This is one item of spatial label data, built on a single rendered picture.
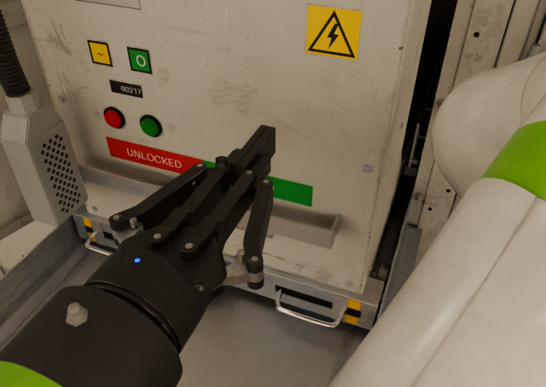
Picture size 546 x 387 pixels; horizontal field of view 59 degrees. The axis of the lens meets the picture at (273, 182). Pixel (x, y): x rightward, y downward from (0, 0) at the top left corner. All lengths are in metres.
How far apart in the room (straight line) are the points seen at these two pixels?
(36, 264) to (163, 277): 0.61
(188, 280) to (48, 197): 0.45
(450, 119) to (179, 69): 0.33
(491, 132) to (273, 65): 0.26
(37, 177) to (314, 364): 0.47
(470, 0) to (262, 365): 0.59
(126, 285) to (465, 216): 0.19
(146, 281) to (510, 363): 0.20
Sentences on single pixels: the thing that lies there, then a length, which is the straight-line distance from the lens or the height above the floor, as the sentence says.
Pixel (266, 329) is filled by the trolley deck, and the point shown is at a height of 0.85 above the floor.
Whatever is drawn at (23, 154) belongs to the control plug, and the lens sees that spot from 0.70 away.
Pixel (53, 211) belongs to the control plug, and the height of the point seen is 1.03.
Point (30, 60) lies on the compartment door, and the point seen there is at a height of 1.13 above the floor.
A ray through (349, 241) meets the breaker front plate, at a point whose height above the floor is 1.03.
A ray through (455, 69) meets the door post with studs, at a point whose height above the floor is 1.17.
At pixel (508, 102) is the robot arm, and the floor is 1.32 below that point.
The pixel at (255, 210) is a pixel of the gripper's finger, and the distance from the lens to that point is 0.37.
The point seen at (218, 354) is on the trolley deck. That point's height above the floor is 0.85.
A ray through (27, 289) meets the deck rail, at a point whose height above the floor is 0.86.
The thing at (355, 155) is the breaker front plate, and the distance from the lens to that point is 0.58.
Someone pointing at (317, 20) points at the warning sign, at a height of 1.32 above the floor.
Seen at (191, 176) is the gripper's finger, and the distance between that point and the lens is 0.41.
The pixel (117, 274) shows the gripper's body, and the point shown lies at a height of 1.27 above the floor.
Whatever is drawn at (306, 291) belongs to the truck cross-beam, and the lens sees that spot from 0.75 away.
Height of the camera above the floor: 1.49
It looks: 38 degrees down
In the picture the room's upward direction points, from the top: straight up
